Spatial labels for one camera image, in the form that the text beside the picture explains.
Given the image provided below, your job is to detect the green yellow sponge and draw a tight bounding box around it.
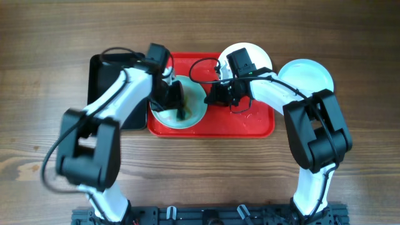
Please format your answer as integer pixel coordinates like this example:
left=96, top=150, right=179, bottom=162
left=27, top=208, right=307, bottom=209
left=176, top=95, right=192, bottom=121

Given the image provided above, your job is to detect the light blue plate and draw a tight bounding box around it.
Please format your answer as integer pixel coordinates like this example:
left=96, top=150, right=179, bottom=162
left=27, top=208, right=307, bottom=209
left=278, top=59, right=334, bottom=93
left=151, top=76, right=208, bottom=129

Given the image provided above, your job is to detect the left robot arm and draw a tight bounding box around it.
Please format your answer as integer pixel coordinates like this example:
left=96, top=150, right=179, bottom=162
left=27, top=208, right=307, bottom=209
left=55, top=43, right=185, bottom=224

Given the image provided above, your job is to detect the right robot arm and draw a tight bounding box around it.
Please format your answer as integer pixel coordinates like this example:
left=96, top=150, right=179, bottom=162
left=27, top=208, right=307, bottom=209
left=204, top=43, right=353, bottom=223

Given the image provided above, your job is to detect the red plastic tray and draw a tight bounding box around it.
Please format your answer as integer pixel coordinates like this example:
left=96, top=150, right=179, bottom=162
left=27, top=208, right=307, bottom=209
left=147, top=52, right=275, bottom=139

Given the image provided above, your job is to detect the black plastic tray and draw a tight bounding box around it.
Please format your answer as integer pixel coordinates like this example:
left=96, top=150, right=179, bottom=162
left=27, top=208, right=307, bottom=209
left=87, top=54, right=148, bottom=130

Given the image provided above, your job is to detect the white plate top right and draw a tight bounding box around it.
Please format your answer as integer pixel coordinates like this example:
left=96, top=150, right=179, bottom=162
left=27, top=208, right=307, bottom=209
left=218, top=42, right=273, bottom=80

